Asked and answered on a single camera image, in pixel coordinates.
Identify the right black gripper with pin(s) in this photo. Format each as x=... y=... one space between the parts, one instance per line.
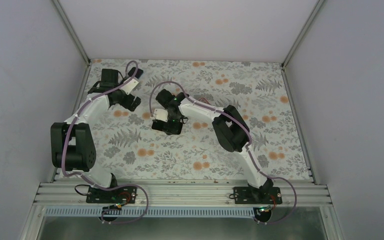
x=172 y=129

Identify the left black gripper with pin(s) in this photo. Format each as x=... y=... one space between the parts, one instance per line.
x=127 y=104

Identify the black phone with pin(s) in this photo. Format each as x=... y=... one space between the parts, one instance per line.
x=135 y=73

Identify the pink phone case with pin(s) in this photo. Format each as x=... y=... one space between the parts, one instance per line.
x=204 y=100

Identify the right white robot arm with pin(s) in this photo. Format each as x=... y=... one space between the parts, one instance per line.
x=230 y=129

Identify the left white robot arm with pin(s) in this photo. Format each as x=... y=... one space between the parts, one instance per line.
x=72 y=145

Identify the floral table mat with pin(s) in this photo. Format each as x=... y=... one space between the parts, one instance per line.
x=128 y=147

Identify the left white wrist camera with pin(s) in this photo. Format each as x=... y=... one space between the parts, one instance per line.
x=128 y=87

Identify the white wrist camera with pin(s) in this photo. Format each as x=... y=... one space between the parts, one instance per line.
x=128 y=87
x=160 y=115

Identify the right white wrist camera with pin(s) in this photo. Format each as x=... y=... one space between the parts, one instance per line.
x=160 y=115

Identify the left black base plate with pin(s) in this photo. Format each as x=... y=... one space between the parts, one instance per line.
x=123 y=195

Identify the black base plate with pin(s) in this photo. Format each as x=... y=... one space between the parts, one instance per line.
x=123 y=195
x=246 y=195

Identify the slotted grey cable duct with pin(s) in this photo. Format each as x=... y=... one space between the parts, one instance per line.
x=152 y=212

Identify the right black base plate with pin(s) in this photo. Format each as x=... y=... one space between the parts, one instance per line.
x=246 y=195

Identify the aluminium rail frame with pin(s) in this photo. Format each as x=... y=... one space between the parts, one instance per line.
x=187 y=193

